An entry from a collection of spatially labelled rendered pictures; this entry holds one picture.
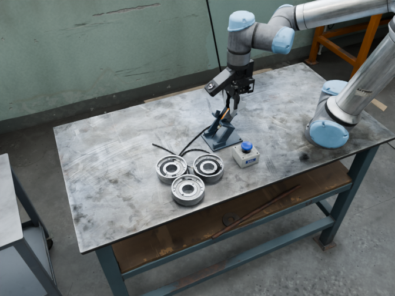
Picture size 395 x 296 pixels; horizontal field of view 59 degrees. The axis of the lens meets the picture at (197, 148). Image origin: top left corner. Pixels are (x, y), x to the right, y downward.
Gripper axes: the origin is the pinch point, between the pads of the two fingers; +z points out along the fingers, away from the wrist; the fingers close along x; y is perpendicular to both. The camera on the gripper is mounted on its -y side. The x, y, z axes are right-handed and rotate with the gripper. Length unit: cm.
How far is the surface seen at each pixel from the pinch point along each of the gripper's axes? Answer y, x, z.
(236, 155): -3.8, -12.9, 8.7
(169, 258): -35, -22, 40
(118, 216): -48, -17, 12
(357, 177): 50, -27, 35
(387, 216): 96, -28, 92
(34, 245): -85, 29, 71
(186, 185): -25.3, -16.8, 9.5
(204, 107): 0.9, 20.2, 11.9
